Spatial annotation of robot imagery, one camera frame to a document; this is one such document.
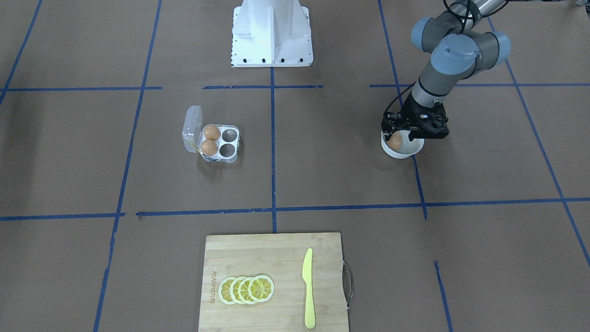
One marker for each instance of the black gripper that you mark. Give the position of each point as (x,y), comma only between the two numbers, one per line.
(410,113)

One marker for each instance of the brown egg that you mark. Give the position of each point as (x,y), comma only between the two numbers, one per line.
(209,147)
(395,142)
(212,132)

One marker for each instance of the white round bowl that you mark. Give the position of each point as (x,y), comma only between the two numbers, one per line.
(409,148)

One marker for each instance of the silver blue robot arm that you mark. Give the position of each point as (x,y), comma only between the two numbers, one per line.
(456,53)

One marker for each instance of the clear plastic egg box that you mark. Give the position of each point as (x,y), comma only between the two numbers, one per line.
(192,134)

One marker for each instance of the yellow plastic knife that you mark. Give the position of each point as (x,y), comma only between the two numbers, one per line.
(307,277)

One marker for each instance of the wooden cutting board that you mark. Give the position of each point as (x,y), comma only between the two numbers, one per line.
(279,256)

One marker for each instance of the yellow lemon slice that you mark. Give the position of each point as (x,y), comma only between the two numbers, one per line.
(243,291)
(261,288)
(225,291)
(235,290)

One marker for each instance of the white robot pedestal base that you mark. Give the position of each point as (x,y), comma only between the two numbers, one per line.
(271,33)

